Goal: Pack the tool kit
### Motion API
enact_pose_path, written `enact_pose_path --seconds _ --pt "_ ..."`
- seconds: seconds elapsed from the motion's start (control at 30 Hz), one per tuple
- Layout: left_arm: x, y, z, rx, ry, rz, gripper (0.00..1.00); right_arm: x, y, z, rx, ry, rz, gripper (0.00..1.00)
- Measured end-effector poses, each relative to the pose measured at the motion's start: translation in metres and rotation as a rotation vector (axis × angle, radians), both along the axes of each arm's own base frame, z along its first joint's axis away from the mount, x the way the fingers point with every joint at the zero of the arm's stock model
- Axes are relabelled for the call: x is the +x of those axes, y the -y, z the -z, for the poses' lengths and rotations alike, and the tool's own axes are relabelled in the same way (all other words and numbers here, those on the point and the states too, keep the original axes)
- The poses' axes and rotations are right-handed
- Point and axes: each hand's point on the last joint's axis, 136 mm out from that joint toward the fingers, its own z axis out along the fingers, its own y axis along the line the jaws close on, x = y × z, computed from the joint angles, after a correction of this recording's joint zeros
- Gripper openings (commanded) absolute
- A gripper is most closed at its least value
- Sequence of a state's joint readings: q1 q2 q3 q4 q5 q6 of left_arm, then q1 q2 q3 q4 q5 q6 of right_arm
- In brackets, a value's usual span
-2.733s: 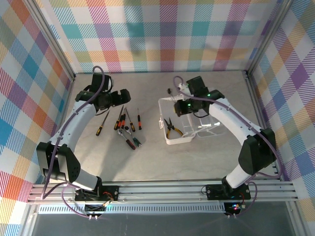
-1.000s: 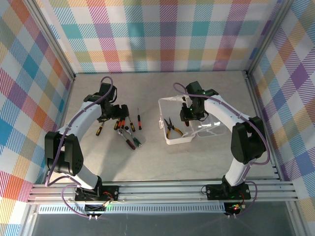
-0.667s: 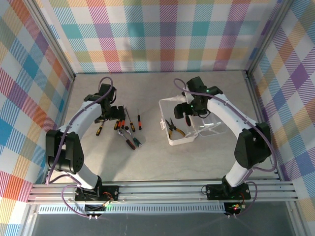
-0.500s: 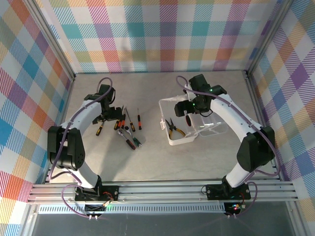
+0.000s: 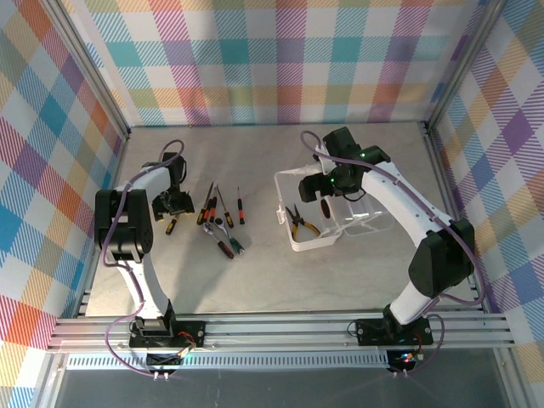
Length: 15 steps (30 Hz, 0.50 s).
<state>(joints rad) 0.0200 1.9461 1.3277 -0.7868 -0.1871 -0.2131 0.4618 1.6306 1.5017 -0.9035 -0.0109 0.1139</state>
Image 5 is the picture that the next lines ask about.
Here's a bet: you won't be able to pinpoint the green-handled ratchet wrench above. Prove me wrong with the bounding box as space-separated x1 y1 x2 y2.
214 217 247 256

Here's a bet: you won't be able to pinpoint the black controller box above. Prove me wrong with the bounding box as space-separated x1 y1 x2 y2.
386 348 428 371
145 351 187 370

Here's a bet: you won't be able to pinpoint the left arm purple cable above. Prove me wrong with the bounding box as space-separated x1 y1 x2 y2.
101 139 188 379

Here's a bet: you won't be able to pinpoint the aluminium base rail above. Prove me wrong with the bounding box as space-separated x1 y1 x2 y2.
46 311 519 353

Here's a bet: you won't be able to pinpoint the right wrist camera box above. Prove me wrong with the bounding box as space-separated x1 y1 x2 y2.
312 143 332 176

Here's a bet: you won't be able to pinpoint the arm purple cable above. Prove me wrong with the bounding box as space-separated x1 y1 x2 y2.
101 139 188 379
299 129 489 378

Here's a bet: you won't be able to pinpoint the aluminium side rail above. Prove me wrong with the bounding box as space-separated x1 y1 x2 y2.
418 122 488 315
72 135 131 319

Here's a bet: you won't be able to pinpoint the white slotted cable duct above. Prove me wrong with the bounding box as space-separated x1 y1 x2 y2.
65 350 390 371

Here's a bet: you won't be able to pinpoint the clear plastic tool box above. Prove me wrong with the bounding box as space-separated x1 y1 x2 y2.
274 165 397 253

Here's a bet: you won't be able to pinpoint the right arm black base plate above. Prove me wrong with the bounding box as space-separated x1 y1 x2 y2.
354 317 435 347

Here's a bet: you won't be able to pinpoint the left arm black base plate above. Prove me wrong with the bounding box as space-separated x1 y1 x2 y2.
128 319 208 350

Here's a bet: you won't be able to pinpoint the yellow-handled needle-nose pliers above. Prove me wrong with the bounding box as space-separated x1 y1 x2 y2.
285 203 322 240

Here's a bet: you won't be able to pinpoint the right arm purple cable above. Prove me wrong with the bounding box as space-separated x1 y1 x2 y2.
299 129 489 378

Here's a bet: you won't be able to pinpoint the thin wire bundle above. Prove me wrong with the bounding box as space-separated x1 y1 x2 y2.
177 330 201 359

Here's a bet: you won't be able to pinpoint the aluminium frame post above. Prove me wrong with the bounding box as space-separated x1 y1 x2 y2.
41 0 132 142
424 0 509 133

